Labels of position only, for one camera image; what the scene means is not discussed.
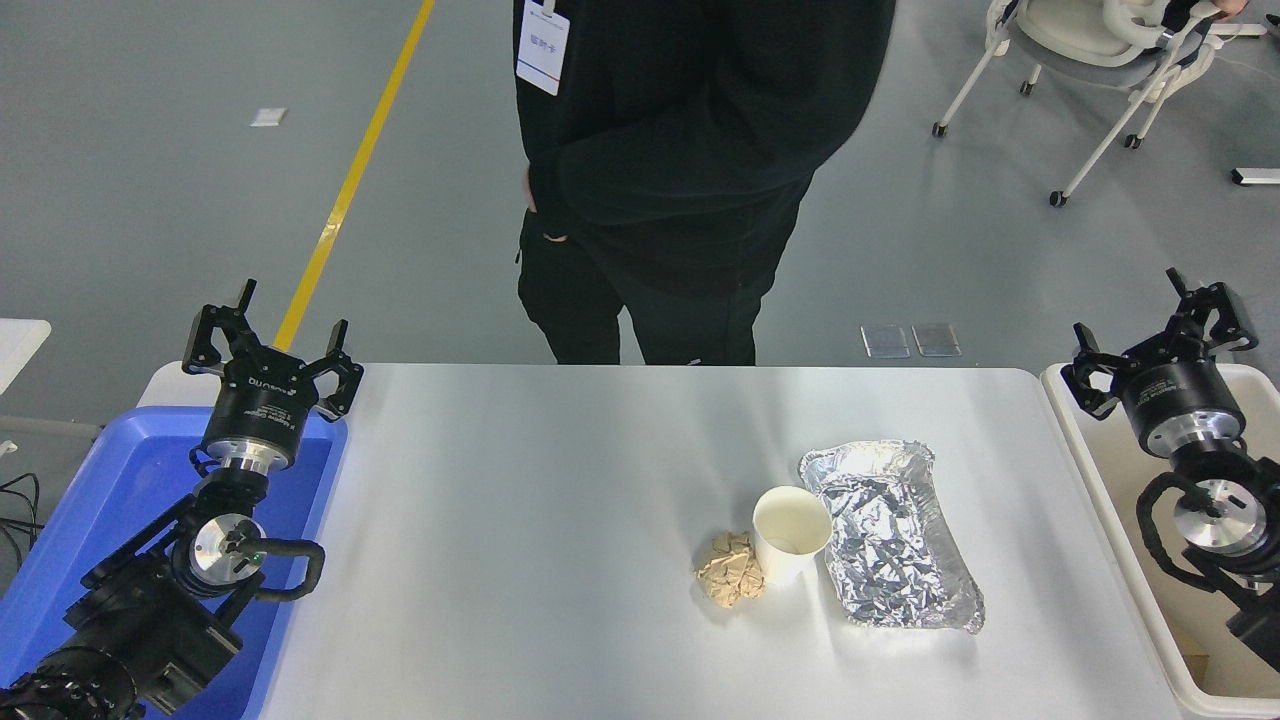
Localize large pale plastic bin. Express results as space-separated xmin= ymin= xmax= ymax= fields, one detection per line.
xmin=1040 ymin=362 xmax=1280 ymax=720

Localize crumpled tan paper ball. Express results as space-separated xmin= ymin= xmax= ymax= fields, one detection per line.
xmin=695 ymin=531 xmax=767 ymax=609

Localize person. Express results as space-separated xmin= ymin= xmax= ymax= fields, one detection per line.
xmin=512 ymin=0 xmax=898 ymax=367
xmin=1160 ymin=0 xmax=1251 ymax=31

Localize blue plastic tray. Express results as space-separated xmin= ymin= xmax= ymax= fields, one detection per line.
xmin=0 ymin=405 xmax=349 ymax=720

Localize crumpled silver foil tray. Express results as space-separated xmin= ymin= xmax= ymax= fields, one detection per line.
xmin=798 ymin=439 xmax=987 ymax=635

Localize black cable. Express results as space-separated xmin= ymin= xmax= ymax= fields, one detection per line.
xmin=0 ymin=472 xmax=43 ymax=576

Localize white paper cup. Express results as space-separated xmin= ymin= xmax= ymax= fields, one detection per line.
xmin=751 ymin=486 xmax=834 ymax=588

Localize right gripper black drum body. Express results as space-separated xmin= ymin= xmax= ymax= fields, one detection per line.
xmin=1122 ymin=340 xmax=1246 ymax=448

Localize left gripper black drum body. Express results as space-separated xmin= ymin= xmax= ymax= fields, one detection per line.
xmin=203 ymin=347 xmax=321 ymax=449

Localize white wheeled chair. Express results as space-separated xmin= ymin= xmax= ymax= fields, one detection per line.
xmin=931 ymin=0 xmax=1266 ymax=208

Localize white ID badge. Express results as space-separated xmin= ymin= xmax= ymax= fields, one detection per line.
xmin=516 ymin=0 xmax=571 ymax=97

